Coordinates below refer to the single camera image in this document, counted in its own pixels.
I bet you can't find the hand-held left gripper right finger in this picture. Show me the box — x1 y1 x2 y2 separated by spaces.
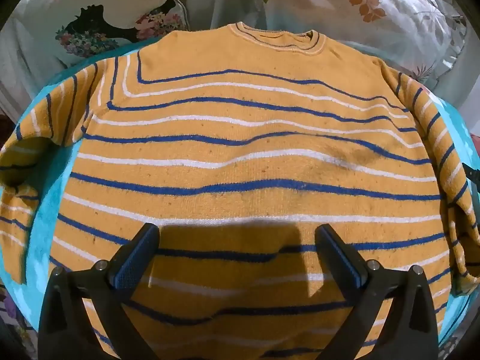
314 223 439 360

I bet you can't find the black floral pillow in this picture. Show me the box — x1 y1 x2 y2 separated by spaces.
7 0 193 69

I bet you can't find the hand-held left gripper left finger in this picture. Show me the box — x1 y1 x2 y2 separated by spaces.
37 223 162 360

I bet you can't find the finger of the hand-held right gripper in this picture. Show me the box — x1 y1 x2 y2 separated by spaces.
462 163 480 196

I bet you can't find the turquoise blanket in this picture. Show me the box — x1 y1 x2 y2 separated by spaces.
0 37 480 360

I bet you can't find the yellow striped sweater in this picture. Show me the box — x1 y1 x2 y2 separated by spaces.
0 22 480 360

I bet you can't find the white leaf-print pillow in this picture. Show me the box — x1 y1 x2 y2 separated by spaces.
180 0 471 92

